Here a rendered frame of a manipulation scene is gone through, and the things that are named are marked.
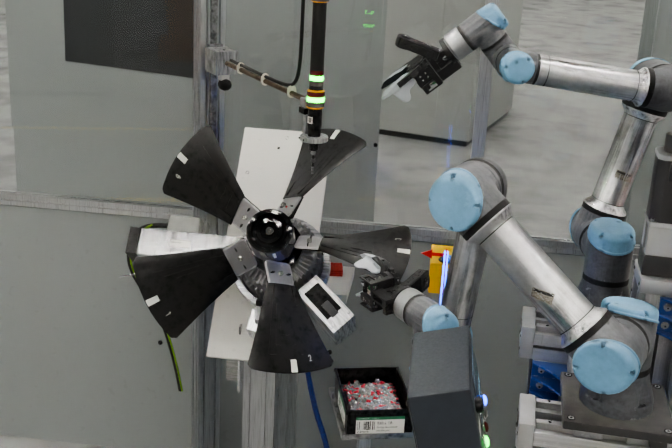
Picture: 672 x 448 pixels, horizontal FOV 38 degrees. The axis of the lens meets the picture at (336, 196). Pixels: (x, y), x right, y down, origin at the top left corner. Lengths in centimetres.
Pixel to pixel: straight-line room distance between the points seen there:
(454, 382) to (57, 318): 214
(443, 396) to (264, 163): 131
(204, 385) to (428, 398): 176
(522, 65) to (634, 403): 80
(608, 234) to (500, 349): 96
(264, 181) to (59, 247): 96
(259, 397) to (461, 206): 109
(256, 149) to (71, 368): 123
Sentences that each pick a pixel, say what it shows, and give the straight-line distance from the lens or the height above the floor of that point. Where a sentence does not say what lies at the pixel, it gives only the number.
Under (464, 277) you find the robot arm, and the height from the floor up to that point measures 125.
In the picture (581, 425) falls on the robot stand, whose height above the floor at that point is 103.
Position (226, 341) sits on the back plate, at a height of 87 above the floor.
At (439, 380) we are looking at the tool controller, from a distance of 171.
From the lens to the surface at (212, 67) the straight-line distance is 289.
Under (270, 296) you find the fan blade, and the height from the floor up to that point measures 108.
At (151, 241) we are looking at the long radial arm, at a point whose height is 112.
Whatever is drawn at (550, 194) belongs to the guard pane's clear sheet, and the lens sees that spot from 316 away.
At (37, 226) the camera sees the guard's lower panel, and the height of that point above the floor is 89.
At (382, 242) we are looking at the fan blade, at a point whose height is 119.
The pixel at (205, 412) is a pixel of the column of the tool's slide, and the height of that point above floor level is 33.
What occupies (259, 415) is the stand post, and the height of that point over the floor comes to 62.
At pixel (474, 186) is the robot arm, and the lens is 188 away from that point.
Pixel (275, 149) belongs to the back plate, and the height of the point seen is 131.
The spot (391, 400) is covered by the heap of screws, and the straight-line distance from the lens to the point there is 244.
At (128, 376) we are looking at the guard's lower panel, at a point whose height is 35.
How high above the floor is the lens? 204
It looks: 17 degrees down
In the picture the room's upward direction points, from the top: 3 degrees clockwise
